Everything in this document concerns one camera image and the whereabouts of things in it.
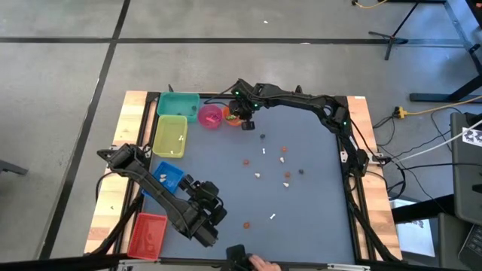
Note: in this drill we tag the yellow plastic bin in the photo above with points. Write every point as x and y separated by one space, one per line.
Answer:
167 135

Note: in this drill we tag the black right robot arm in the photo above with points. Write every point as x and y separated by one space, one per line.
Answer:
301 99

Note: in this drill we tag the person's hand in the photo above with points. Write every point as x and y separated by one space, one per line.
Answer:
263 264

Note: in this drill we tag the black keyboard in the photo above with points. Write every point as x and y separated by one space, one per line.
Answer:
472 248

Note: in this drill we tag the gray chair leg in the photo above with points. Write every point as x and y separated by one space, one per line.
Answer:
11 168

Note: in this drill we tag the white marker paper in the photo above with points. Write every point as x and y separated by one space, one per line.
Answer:
473 136

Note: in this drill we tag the wooden table side board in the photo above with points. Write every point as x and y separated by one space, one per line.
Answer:
386 218
107 218

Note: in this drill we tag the red plastic basket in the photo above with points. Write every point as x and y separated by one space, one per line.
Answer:
147 237

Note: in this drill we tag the gray floor box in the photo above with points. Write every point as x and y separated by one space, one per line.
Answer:
450 244

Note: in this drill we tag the black floor bar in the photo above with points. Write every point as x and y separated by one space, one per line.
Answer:
56 263

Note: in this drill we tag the silver metal bracket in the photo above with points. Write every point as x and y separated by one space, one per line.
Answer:
348 267

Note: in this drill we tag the black tripod stand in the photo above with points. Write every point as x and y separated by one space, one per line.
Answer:
391 37

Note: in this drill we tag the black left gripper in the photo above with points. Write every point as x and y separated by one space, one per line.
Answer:
209 201

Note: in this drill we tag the black floor beam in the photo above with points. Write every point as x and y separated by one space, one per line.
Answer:
421 209

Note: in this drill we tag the black frame bracket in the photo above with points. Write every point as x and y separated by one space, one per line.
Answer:
170 89
299 89

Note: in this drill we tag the dark gray desk top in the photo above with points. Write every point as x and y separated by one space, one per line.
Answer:
465 180

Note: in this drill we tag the pink plastic bowl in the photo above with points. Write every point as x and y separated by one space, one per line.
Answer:
205 112

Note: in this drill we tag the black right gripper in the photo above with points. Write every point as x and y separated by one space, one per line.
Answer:
246 98

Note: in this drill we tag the orange plastic bowl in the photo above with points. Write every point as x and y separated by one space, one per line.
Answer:
235 122

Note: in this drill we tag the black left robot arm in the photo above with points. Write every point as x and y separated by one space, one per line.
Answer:
165 203

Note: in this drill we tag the black desk frame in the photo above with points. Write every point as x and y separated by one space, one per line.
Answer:
444 94

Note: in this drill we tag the blue plastic basket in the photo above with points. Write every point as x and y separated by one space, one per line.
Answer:
171 171

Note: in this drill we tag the white floor paper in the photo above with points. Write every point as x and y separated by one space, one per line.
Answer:
416 237

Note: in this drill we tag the teal plastic bin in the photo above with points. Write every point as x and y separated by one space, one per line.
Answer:
175 105

